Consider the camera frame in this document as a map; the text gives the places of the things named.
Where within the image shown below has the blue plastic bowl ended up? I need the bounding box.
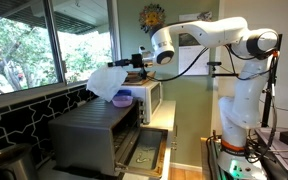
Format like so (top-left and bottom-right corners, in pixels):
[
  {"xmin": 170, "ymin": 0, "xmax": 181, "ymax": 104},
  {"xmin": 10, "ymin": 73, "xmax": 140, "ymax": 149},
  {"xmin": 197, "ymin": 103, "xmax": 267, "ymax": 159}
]
[{"xmin": 116, "ymin": 89, "xmax": 131, "ymax": 96}]

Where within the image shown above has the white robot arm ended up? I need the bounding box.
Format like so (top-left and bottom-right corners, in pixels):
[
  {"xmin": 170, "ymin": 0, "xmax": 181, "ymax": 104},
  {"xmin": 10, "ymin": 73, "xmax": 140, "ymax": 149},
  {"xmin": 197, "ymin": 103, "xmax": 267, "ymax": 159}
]
[{"xmin": 111, "ymin": 17, "xmax": 279, "ymax": 180}]

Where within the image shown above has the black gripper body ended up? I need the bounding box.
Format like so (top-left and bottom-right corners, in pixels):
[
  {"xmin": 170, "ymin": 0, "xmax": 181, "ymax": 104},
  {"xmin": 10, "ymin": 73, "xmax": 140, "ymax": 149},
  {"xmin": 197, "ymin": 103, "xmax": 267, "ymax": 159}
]
[{"xmin": 130, "ymin": 54, "xmax": 144, "ymax": 68}]

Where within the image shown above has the metal pot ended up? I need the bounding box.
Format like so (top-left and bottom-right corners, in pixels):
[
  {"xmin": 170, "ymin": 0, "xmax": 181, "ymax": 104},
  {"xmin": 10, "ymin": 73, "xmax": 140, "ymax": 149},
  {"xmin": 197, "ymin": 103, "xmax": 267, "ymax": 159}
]
[{"xmin": 0, "ymin": 143, "xmax": 39, "ymax": 180}]

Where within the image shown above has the white paper towel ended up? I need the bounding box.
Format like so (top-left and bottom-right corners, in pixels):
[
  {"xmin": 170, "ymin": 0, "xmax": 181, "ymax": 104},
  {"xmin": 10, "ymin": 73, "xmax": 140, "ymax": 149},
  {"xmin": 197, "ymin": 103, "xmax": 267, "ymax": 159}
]
[{"xmin": 86, "ymin": 66, "xmax": 128, "ymax": 102}]

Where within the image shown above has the wooden tray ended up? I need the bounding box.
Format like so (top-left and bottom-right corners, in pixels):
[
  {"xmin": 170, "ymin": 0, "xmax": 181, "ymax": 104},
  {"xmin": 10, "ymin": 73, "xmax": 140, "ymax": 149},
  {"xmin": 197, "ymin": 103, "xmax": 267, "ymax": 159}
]
[{"xmin": 124, "ymin": 71, "xmax": 155, "ymax": 86}]

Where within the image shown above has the black camera tripod stand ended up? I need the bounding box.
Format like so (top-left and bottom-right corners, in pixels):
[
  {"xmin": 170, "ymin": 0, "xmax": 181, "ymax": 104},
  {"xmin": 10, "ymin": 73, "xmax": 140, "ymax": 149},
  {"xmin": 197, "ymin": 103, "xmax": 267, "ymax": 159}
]
[{"xmin": 207, "ymin": 34, "xmax": 283, "ymax": 127}]

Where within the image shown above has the purple plastic bowl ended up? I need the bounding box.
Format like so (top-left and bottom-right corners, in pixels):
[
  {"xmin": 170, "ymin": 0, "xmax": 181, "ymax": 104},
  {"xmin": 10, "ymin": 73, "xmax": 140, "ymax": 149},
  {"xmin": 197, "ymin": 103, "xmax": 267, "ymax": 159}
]
[{"xmin": 112, "ymin": 95, "xmax": 133, "ymax": 107}]

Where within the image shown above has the colourful sun wall ornament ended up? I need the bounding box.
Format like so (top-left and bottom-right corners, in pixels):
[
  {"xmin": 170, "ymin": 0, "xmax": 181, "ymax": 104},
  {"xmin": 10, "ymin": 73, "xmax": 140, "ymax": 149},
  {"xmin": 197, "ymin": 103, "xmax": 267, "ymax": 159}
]
[{"xmin": 138, "ymin": 4, "xmax": 166, "ymax": 33}]

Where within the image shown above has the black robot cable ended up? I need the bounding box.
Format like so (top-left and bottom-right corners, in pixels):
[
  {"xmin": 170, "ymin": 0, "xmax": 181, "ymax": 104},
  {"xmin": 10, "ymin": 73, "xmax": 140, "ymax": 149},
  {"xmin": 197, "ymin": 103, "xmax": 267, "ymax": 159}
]
[{"xmin": 145, "ymin": 47, "xmax": 210, "ymax": 83}]

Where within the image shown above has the silver toaster oven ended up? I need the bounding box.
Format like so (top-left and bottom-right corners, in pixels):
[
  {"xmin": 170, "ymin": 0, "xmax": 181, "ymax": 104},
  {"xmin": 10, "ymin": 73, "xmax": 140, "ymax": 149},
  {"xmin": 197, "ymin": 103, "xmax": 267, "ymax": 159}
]
[{"xmin": 48, "ymin": 98, "xmax": 141, "ymax": 176}]

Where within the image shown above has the toaster oven glass door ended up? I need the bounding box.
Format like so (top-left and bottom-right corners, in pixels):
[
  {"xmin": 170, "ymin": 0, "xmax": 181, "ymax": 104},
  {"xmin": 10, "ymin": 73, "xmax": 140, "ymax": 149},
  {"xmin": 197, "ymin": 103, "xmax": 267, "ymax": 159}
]
[{"xmin": 115, "ymin": 128, "xmax": 168, "ymax": 179}]

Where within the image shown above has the white microwave oven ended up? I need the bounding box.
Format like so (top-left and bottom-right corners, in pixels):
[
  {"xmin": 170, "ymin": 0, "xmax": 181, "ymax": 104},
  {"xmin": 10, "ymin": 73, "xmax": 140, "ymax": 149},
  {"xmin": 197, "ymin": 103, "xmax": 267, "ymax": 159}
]
[{"xmin": 121, "ymin": 81, "xmax": 163, "ymax": 124}]

